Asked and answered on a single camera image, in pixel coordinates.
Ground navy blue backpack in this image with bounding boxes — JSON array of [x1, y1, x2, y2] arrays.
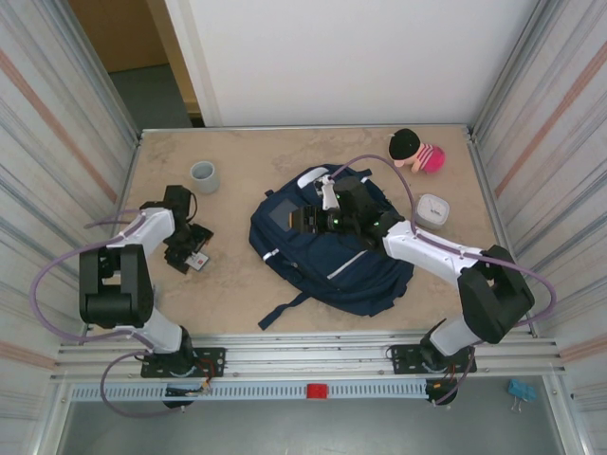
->
[[249, 163, 416, 332]]

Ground white round case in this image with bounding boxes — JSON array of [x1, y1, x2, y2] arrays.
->
[[416, 192, 451, 231]]

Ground grey plastic cup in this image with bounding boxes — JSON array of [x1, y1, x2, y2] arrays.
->
[[190, 162, 220, 194]]

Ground pink plush doll black hair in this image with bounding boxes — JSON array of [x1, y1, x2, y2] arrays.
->
[[387, 127, 447, 175]]

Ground wooden door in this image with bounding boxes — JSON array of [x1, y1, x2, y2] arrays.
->
[[68, 0, 203, 118]]

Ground blue binder clip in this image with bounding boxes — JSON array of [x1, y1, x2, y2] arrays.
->
[[507, 377, 537, 413]]

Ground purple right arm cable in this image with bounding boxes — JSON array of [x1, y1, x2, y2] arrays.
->
[[331, 155, 559, 407]]

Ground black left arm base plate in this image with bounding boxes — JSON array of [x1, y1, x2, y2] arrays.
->
[[140, 347, 227, 379]]

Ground aluminium rail frame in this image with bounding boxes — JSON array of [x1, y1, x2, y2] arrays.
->
[[50, 331, 568, 383]]

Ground grey slotted cable duct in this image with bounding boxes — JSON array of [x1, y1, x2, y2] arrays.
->
[[69, 382, 428, 402]]

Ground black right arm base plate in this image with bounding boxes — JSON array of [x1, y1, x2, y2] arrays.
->
[[386, 343, 475, 378]]

